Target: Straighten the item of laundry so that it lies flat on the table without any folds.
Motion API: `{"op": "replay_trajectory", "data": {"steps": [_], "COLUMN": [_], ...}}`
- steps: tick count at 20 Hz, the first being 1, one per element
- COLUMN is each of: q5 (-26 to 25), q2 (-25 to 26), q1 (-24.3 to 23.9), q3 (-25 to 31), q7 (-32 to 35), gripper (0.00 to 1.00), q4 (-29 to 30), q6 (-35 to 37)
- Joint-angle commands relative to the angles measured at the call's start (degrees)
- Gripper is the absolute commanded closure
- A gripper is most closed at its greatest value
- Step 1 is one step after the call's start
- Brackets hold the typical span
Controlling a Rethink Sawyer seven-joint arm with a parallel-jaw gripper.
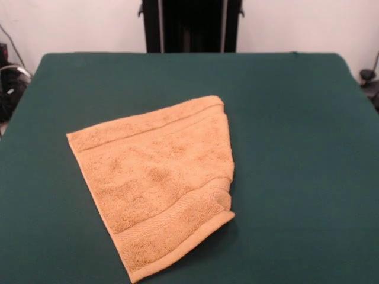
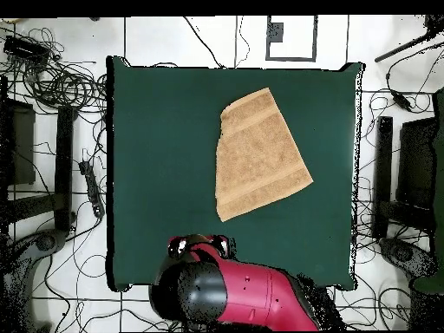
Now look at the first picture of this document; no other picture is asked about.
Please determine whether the tan terry towel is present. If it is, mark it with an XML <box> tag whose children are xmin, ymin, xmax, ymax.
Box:
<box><xmin>66</xmin><ymin>95</ymin><xmax>236</xmax><ymax>282</ymax></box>

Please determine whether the dark green table cloth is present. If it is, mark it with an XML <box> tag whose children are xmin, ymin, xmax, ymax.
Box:
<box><xmin>0</xmin><ymin>51</ymin><xmax>379</xmax><ymax>284</ymax></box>

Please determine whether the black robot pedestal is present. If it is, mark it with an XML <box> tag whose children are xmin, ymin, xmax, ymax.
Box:
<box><xmin>136</xmin><ymin>0</ymin><xmax>246</xmax><ymax>54</ymax></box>

